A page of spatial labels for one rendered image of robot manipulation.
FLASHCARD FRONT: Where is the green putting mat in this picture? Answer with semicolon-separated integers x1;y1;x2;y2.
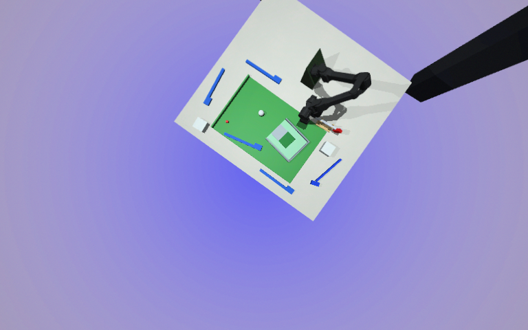
213;77;327;183

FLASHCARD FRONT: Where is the long blue flat bar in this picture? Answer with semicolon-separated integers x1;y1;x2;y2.
260;169;294;194
224;132;262;151
203;68;225;105
245;60;282;84

